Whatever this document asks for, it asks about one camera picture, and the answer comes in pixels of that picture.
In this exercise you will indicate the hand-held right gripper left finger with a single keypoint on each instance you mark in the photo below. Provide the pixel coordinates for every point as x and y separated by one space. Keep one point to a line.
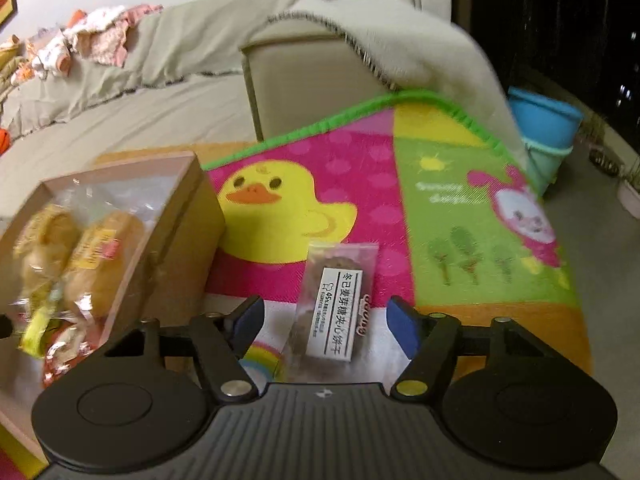
250 321

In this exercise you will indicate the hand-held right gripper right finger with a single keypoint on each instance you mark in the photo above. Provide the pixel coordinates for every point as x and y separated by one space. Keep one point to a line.
402 326

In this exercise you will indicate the brown cookie packet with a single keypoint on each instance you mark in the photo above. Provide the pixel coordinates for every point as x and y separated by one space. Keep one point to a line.
335 305

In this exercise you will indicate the pink cardboard box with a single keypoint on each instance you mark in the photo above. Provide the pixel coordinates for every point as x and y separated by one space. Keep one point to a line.
190 220

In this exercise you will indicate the bread packet with red label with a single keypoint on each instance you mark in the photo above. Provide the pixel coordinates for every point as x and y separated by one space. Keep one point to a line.
105 260

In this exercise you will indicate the red white snack packet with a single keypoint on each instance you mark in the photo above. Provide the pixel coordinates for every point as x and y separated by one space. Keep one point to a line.
65 355

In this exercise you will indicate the yellow snack packet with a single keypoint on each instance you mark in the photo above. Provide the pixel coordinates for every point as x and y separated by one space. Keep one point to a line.
37 330

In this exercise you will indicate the clear bread packet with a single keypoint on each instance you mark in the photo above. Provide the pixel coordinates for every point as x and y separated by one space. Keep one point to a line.
45 250

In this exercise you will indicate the colourful cartoon play mat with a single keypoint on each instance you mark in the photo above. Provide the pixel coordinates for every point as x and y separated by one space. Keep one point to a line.
360 185

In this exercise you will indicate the light green plastic bucket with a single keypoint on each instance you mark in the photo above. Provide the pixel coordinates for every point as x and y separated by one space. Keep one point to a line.
547 167

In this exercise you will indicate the beige sofa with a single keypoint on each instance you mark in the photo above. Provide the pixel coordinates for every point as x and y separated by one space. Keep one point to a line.
300 90

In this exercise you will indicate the blue plastic bucket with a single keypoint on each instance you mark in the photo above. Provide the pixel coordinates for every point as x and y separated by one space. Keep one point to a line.
545 117

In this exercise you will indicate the white ribbed plant pot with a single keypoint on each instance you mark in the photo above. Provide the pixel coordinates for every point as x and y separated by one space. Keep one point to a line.
631 192

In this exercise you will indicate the small green plant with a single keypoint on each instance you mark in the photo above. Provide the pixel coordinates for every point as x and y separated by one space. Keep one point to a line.
600 145

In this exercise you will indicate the beige fringed sofa cover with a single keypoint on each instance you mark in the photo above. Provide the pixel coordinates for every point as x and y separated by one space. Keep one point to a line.
190 45
425 45

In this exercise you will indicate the pink floral baby garment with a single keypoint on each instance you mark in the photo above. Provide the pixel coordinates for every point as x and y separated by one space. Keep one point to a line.
127 30

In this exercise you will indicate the white orange printed baby garment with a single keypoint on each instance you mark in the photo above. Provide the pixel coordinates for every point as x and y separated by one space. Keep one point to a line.
52 55

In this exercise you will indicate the dark window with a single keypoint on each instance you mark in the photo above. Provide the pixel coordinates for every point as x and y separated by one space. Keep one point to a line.
550 20

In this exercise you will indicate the yellow soft toy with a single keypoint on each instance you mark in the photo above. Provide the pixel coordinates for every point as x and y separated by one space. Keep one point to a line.
11 65

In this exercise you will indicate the framed wall picture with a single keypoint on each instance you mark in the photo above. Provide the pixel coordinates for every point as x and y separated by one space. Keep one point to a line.
7 2

